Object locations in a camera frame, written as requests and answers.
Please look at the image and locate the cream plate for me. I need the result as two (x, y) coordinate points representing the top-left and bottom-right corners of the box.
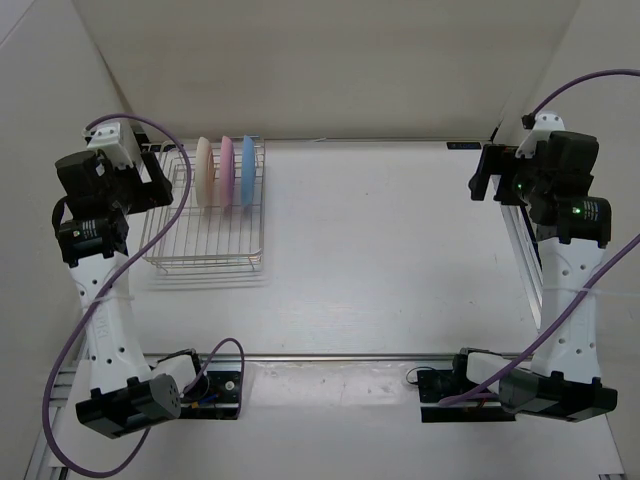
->
(194, 137), (215, 208)

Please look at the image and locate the pink plate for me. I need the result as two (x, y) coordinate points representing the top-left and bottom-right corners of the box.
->
(219, 136), (235, 209)

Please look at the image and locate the blue plate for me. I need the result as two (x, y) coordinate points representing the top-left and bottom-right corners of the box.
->
(241, 135), (256, 208)

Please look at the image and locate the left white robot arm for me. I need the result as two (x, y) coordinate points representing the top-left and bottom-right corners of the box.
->
(52, 150), (210, 439)

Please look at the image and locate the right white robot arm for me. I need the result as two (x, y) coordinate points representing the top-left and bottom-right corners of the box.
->
(449, 131), (618, 422)

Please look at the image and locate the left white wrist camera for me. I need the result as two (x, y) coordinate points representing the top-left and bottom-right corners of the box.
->
(85, 120), (141, 170)

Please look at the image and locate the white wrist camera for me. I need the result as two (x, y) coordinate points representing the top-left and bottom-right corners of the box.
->
(85, 120), (141, 170)
(515, 111), (565, 159)

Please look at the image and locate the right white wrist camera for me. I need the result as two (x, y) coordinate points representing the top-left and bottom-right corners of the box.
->
(515, 111), (565, 159)

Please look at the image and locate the wire dish rack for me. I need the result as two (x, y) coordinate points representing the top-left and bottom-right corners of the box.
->
(140, 136), (266, 275)

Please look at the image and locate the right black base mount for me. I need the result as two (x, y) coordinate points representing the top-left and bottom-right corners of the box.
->
(405, 350), (515, 424)

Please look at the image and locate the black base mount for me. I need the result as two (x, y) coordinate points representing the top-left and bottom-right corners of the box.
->
(405, 350), (515, 424)
(180, 362), (244, 420)

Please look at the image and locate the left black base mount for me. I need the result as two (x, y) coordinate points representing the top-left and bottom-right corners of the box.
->
(180, 362), (244, 420)

